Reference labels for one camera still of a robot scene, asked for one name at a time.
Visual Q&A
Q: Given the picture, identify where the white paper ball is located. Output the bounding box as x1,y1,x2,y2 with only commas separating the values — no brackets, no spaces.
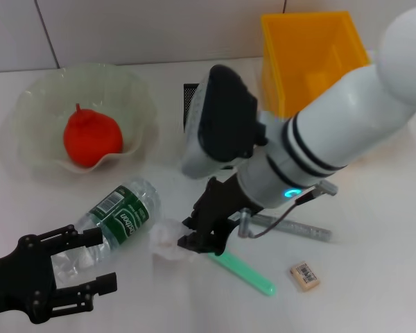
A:
148,218,197,262

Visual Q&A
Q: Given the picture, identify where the black mesh pen holder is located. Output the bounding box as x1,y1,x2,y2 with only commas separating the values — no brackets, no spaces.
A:
182,82,202,135

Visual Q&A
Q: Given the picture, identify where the beige eraser with barcode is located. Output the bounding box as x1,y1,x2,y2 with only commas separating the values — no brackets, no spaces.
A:
289,262,322,293

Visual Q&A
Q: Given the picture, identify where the red-orange fruit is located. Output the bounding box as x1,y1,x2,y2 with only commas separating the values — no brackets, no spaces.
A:
62,103,124,168

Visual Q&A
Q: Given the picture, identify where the grey marker pen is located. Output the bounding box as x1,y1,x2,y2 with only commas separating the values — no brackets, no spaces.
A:
249,213,333,244

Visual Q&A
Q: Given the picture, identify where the translucent green glass fruit plate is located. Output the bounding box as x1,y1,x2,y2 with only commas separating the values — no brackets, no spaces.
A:
12,64,159,173

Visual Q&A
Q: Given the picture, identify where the clear bottle with green label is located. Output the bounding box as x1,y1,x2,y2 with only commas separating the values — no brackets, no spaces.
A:
50,176,162,278

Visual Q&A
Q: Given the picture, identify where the yellow plastic bin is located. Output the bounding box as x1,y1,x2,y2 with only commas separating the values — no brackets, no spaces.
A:
260,10,372,119

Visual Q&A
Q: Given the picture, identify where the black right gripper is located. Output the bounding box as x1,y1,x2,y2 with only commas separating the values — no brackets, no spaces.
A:
177,175,263,257

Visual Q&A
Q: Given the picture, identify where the grey right gripper cable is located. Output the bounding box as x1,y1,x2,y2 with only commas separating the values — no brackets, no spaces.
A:
237,180,339,240

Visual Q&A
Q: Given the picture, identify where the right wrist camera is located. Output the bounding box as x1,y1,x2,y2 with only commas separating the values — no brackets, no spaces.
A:
180,64,268,180

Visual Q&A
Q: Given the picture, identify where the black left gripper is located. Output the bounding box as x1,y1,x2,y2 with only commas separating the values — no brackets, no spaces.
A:
0,224,119,324

